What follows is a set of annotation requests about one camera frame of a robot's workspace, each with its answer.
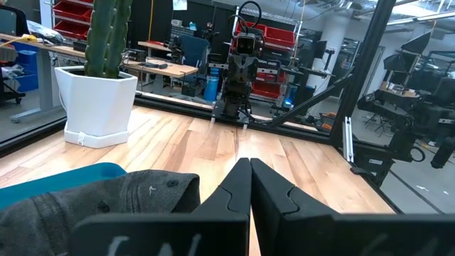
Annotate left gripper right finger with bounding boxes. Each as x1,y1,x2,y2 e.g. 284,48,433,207
250,158,455,256

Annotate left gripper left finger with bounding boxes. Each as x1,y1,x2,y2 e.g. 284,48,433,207
68,157,253,256

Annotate dark grey baseball cap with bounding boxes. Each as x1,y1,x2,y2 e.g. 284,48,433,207
0,169,202,256

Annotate blue cylindrical container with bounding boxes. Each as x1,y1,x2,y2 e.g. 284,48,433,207
203,75,220,102

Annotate blue office chair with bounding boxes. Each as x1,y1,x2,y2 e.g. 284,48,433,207
176,34,211,97

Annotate red bin storage rack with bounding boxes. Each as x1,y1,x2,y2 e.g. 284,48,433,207
232,21,298,101

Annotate teal plastic bin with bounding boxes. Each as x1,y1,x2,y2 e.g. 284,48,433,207
0,161,128,211

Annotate green columnar cactus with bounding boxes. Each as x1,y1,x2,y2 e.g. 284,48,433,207
83,0,134,80

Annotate white plant pot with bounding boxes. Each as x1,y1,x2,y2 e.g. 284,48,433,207
53,65,139,150

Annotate black studio softbox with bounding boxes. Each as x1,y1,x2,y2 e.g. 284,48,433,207
382,53,410,74
400,31,433,55

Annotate red storage bins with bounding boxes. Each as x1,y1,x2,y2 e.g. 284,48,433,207
52,0,95,41

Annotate wooden desk white legs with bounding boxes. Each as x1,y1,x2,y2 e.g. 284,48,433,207
0,33,87,120

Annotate blue storage bin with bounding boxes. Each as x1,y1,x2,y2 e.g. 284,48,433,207
12,41,40,93

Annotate black office chair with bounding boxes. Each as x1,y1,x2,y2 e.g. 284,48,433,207
0,4,30,106

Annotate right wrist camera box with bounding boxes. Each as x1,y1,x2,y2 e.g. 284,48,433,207
235,33,258,57

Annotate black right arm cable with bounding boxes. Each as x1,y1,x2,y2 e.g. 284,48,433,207
227,0,264,36

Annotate white frame bracket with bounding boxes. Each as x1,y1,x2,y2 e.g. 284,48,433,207
342,116,355,163

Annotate black aluminium table frame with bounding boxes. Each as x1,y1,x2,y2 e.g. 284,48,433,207
0,0,405,215

